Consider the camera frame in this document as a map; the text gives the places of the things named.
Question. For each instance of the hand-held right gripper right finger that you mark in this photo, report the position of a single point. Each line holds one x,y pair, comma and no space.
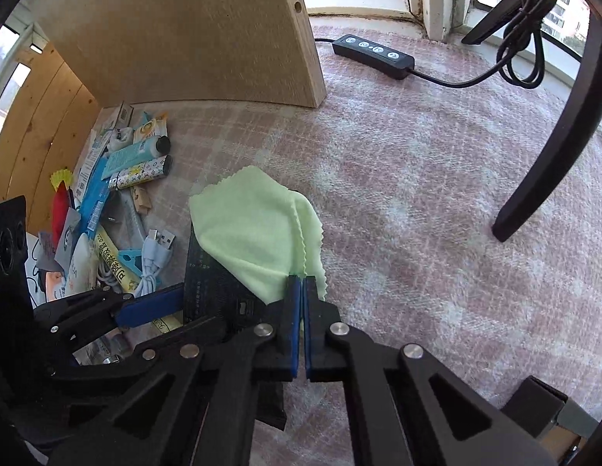
308,320

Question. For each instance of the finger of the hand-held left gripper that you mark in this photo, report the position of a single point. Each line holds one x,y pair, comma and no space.
150,354
150,307

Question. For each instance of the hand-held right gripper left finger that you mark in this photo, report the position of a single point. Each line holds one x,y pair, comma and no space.
294,320

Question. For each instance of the black packet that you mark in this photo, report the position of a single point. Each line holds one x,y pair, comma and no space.
208,286

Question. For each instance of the light green cloth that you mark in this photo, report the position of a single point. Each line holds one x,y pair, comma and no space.
252,233

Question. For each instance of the black cardboard box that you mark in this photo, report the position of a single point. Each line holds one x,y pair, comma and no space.
548,407

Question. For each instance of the orange white snack sachet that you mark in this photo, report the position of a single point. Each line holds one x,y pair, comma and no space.
56,286

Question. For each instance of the teal clothes peg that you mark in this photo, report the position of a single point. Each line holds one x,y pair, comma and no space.
131,257

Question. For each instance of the yellow strip packet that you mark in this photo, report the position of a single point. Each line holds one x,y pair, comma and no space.
116,262

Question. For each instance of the dark grey square card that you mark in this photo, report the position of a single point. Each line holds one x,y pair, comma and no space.
68,238

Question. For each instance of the red pouch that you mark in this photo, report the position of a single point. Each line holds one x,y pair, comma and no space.
58,213

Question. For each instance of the wooden clothespin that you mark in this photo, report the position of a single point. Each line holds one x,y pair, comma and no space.
141,199

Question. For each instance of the yellow shuttlecock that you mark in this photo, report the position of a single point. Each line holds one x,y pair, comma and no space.
60,179

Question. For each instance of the blue long packet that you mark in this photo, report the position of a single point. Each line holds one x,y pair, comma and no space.
94,199

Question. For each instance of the patterned lip balm tube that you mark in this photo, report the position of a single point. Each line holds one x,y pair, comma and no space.
140,172

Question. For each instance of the pine slat board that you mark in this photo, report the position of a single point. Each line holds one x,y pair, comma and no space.
34,131

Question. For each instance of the blue white card packet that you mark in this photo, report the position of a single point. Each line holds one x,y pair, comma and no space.
94,155

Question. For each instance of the light blue tube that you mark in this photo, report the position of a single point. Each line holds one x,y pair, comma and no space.
136,151

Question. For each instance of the crumpled white wrapper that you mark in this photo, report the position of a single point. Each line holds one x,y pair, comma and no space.
121,138

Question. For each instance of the large light wooden board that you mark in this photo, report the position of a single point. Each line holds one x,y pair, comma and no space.
184,29

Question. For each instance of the black tripod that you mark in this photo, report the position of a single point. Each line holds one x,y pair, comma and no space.
558,131

